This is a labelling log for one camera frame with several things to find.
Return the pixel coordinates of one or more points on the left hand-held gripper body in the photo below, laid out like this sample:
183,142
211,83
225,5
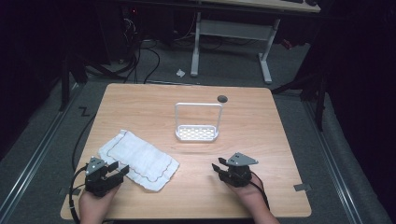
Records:
97,182

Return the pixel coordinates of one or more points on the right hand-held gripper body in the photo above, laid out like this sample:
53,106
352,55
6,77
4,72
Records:
236,174

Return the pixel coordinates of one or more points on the person's right hand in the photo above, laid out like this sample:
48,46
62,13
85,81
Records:
249,194

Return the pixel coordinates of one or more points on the person's left hand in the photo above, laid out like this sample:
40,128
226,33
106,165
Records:
93,207

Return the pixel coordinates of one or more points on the white folded cloth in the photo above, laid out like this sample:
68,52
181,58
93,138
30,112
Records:
138,160

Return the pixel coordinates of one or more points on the grey tape piece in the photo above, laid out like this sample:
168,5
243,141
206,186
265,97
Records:
67,191
302,187

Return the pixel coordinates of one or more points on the black round table grommet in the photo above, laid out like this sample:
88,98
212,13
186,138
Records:
222,99

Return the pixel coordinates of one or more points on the white paper scrap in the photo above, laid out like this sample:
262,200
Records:
180,73

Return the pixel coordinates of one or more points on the black metal stand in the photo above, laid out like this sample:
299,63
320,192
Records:
319,102
65,81

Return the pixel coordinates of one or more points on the white-framed wooden desk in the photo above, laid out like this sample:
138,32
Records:
236,29

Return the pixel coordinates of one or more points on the metal floor rail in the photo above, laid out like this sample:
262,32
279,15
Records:
34,161
331,161

